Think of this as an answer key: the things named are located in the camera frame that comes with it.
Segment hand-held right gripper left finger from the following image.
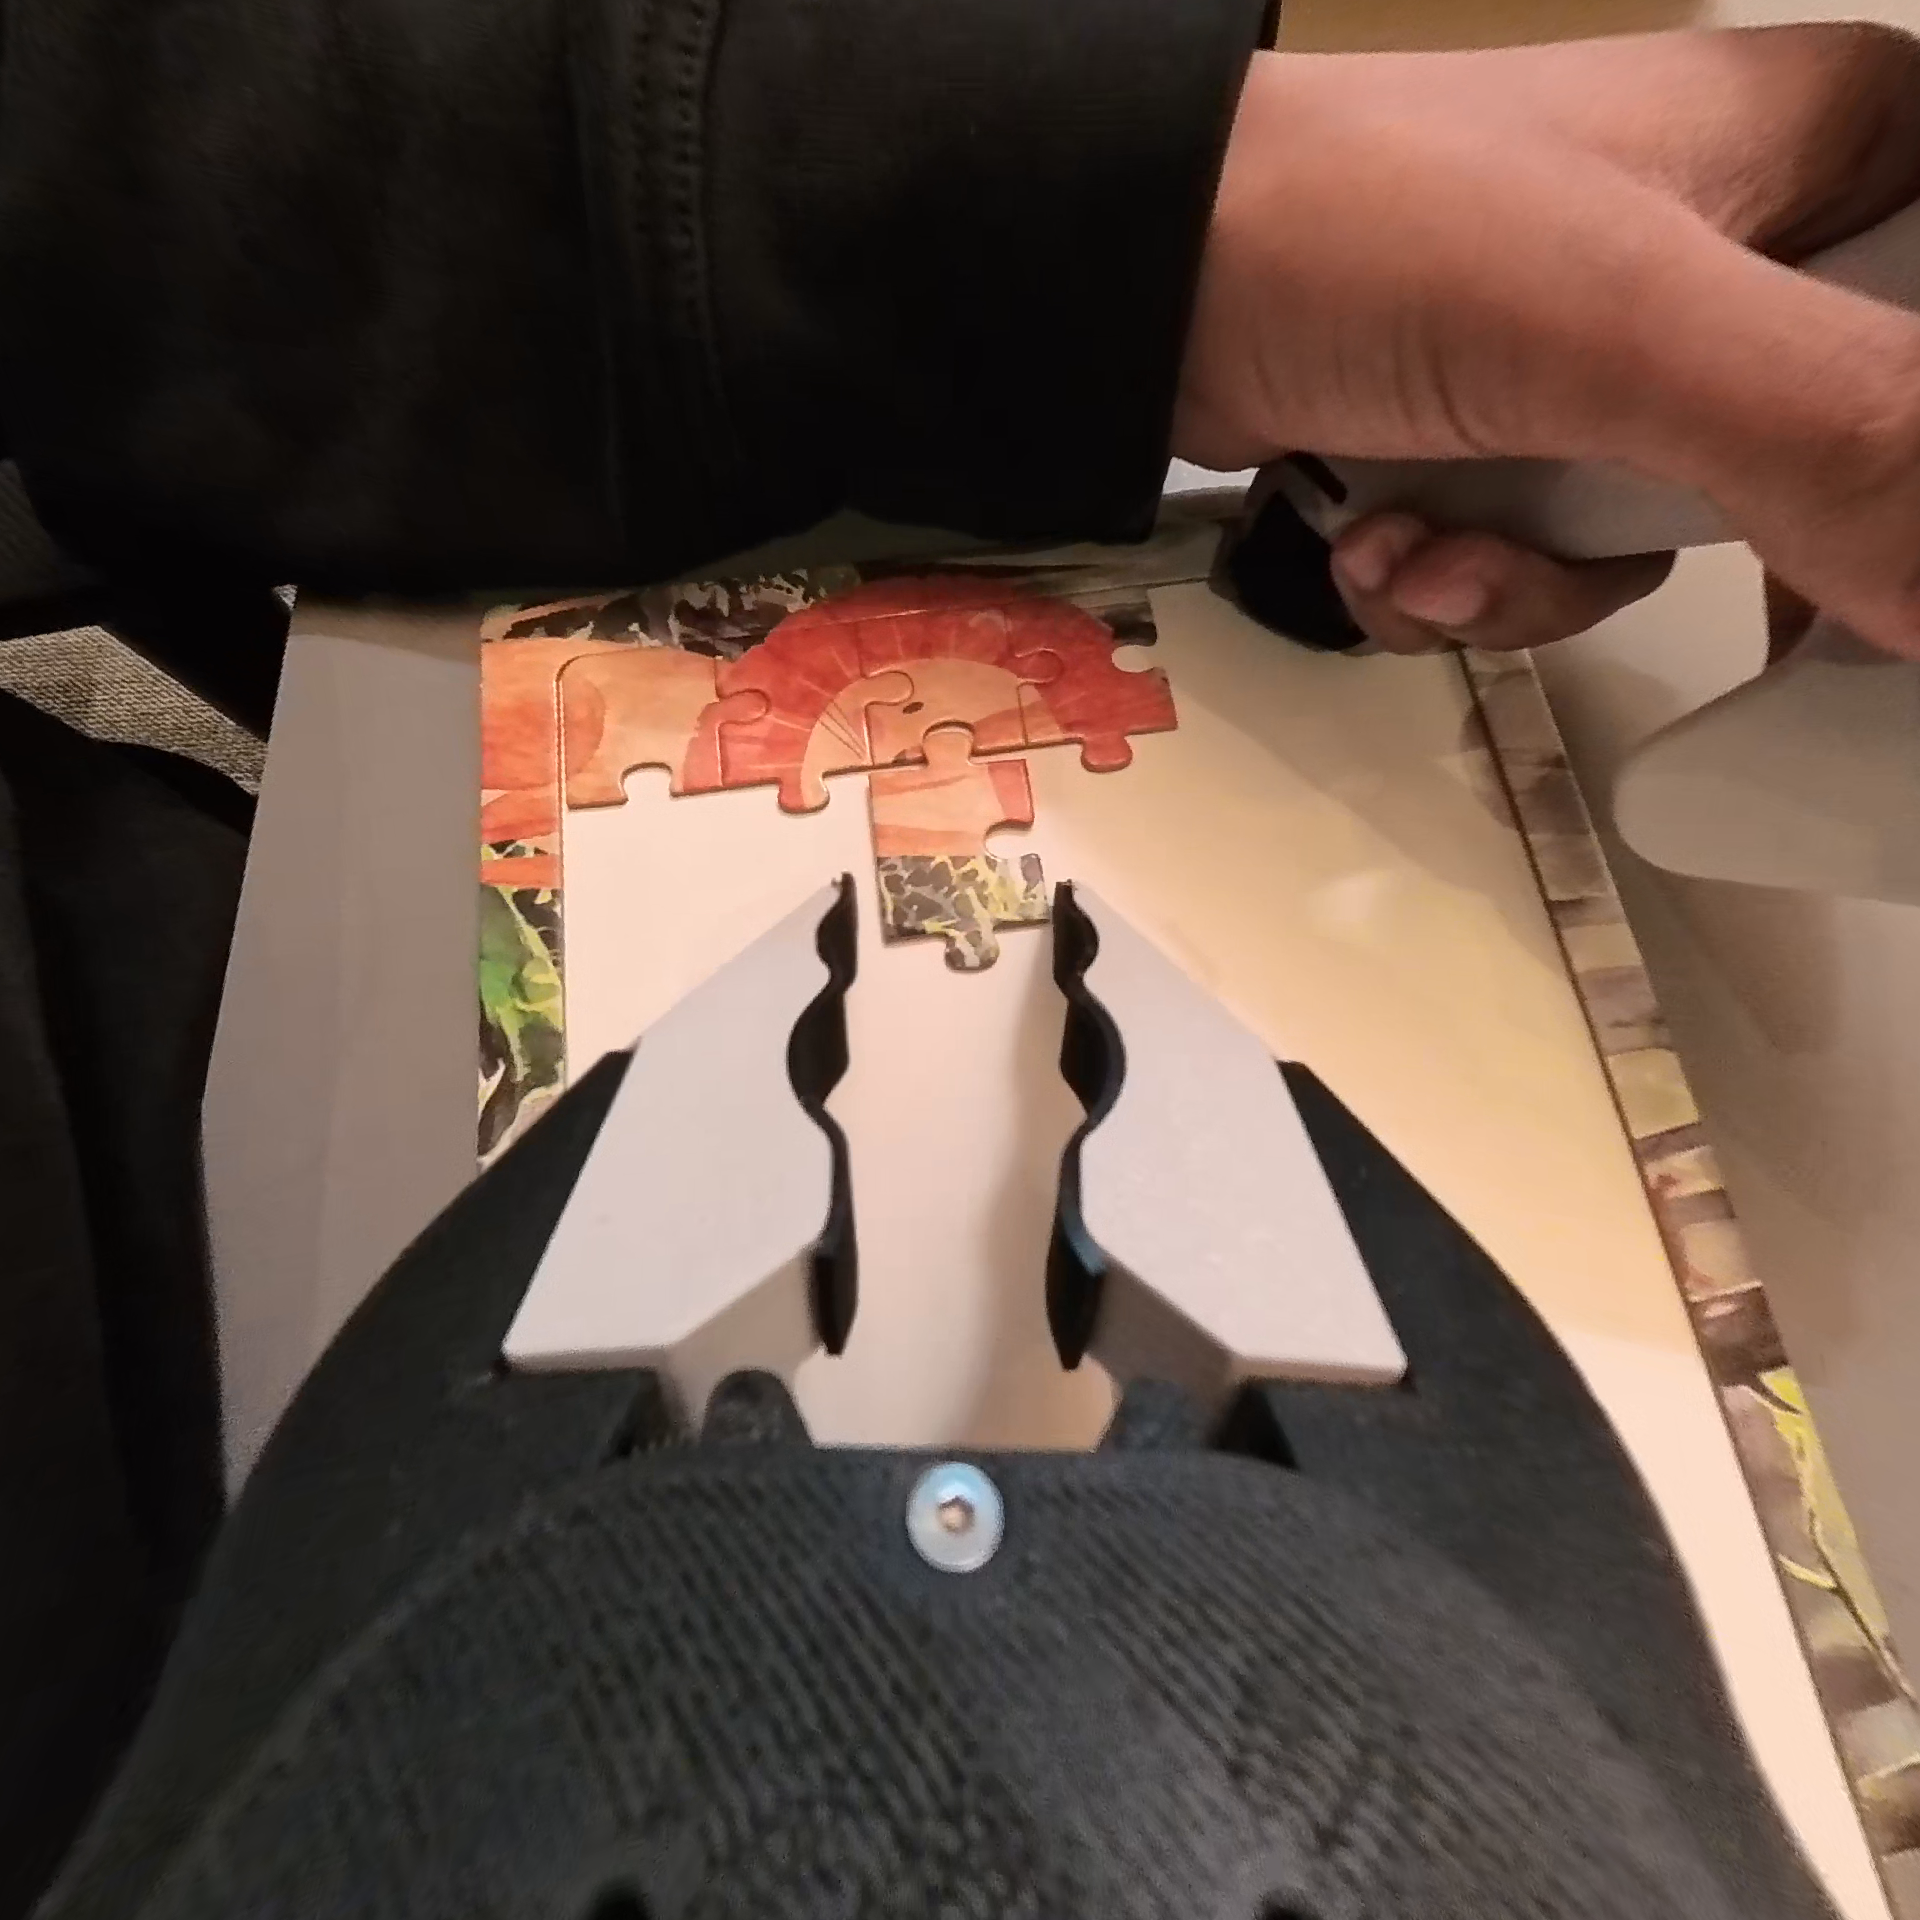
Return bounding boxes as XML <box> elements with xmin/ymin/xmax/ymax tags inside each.
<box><xmin>497</xmin><ymin>873</ymin><xmax>864</xmax><ymax>1420</ymax></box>

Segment person's dark pants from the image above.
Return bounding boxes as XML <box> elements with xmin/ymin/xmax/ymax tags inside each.
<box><xmin>0</xmin><ymin>749</ymin><xmax>265</xmax><ymax>1920</ymax></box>

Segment person's left forearm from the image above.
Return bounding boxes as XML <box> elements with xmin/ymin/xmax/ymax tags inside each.
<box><xmin>0</xmin><ymin>0</ymin><xmax>1279</xmax><ymax>602</ymax></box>

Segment joined orange puzzle pieces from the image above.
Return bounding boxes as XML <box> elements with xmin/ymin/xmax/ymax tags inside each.
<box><xmin>556</xmin><ymin>597</ymin><xmax>1182</xmax><ymax>818</ymax></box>

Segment person's left hand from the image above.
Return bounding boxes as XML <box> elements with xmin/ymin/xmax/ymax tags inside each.
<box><xmin>1171</xmin><ymin>22</ymin><xmax>1920</xmax><ymax>666</ymax></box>

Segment grey fabric chair seat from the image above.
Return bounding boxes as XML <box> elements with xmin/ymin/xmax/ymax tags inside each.
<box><xmin>0</xmin><ymin>627</ymin><xmax>279</xmax><ymax>788</ymax></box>

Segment puzzle frame tray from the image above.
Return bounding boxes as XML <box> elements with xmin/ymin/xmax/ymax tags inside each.
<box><xmin>477</xmin><ymin>517</ymin><xmax>1920</xmax><ymax>1920</ymax></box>

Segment orange leopard-print puzzle piece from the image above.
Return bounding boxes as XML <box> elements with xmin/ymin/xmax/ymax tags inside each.
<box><xmin>867</xmin><ymin>735</ymin><xmax>1052</xmax><ymax>977</ymax></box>

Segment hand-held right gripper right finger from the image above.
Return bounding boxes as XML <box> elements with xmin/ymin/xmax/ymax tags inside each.
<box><xmin>1049</xmin><ymin>882</ymin><xmax>1413</xmax><ymax>1412</ymax></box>

